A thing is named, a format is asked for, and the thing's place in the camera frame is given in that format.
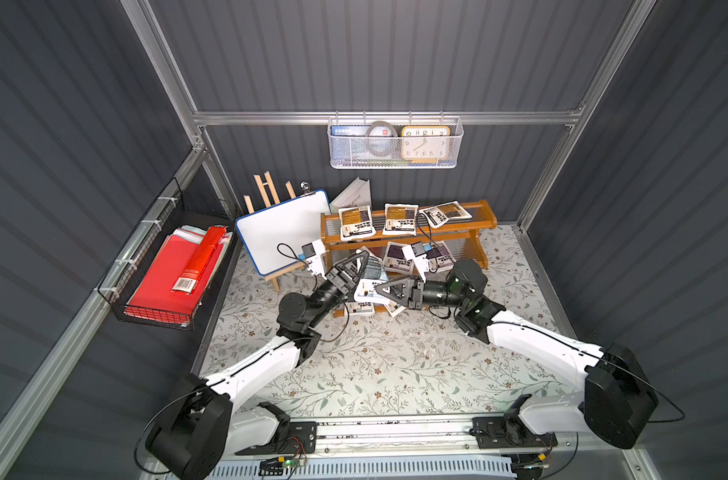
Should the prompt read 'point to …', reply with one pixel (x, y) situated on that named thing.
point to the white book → (357, 194)
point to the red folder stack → (153, 297)
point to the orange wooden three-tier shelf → (470, 234)
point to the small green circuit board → (274, 466)
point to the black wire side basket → (172, 209)
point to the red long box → (200, 261)
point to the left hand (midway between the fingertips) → (372, 261)
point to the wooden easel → (274, 276)
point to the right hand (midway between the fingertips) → (379, 297)
